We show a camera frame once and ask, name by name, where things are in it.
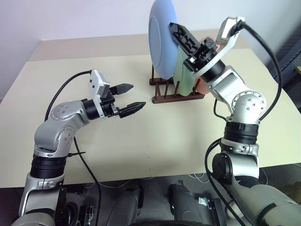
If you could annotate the blue plastic plate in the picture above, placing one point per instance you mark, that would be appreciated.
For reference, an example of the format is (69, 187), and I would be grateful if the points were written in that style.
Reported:
(160, 35)

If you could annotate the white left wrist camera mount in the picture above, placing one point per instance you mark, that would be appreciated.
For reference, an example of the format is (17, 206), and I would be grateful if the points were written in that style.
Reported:
(96, 80)

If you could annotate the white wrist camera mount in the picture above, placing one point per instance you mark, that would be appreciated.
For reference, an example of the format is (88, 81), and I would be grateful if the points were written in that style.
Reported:
(96, 80)
(225, 28)

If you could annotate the green plastic plate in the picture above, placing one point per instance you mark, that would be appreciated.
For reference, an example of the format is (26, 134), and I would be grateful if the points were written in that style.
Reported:
(184, 77)

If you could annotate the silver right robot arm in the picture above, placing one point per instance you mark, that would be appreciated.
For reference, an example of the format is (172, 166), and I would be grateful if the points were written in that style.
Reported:
(247, 103)

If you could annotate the brown wooden dish rack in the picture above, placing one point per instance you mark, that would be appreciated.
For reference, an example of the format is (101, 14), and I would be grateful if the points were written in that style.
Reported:
(174, 100)

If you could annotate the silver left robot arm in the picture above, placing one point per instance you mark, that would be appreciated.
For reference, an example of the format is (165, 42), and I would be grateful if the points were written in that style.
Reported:
(58, 120)

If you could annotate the dark grey rounded shape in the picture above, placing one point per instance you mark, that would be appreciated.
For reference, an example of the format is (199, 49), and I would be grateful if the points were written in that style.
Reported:
(182, 204)
(129, 204)

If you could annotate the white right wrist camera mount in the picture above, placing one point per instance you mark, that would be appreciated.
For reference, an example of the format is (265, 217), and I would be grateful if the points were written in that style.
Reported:
(225, 28)

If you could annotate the silver metal caster bracket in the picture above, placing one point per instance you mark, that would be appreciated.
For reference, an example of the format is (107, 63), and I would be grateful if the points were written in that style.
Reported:
(204, 202)

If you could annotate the pink plastic plate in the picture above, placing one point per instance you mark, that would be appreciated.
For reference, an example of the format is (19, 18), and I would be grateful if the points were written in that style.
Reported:
(201, 89)

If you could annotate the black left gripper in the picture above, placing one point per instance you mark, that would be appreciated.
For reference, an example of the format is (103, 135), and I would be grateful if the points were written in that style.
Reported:
(108, 109)

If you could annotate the black metal base plate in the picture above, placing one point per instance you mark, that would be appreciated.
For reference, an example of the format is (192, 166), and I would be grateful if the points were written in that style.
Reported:
(217, 213)

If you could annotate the dark metal shelf frame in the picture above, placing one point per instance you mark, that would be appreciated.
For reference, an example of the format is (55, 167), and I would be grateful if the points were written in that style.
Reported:
(290, 58)

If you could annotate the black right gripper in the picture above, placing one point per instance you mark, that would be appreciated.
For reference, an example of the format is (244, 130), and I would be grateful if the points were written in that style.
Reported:
(203, 56)

